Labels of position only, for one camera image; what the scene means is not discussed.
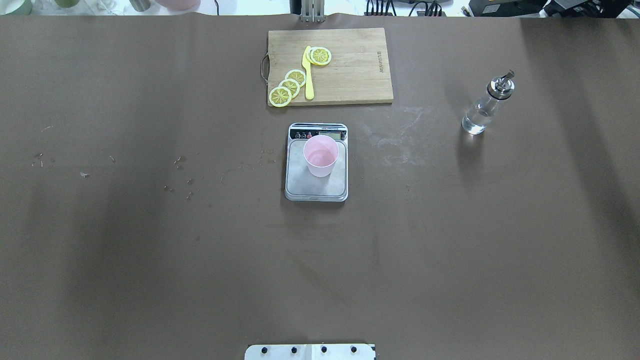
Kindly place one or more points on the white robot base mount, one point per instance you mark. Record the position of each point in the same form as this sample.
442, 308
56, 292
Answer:
311, 351

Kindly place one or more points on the lemon slice lowest of three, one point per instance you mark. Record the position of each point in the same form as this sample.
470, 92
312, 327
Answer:
280, 96

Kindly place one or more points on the aluminium frame post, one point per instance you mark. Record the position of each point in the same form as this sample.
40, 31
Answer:
312, 11

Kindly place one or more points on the lemon slice middle of three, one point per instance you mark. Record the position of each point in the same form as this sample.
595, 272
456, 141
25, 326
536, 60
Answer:
292, 85

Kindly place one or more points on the pink bowl with ice cubes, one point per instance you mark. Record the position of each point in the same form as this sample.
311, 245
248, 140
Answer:
178, 5

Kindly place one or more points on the white green bowl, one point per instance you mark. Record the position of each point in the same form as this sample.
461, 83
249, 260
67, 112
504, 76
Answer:
15, 7

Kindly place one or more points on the wooden cutting board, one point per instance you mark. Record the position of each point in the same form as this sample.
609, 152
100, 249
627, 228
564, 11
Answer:
358, 73

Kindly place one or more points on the lemon slice near knife tip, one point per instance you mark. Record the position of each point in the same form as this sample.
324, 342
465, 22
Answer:
319, 56

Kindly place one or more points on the digital kitchen scale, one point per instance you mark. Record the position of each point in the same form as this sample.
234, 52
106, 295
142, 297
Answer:
300, 184

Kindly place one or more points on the steel cup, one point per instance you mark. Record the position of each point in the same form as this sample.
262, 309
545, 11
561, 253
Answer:
140, 6

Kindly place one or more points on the brown table mat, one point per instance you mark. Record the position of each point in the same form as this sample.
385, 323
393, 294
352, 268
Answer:
143, 211

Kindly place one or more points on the glass sauce bottle metal spout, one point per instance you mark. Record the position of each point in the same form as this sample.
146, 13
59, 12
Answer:
483, 110

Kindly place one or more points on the green cup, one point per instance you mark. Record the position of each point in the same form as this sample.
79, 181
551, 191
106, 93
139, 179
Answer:
66, 4

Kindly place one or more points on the pink plastic cup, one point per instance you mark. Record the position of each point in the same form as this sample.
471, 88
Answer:
321, 153

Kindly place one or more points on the yellow plastic knife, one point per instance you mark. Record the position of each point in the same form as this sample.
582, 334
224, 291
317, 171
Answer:
306, 65

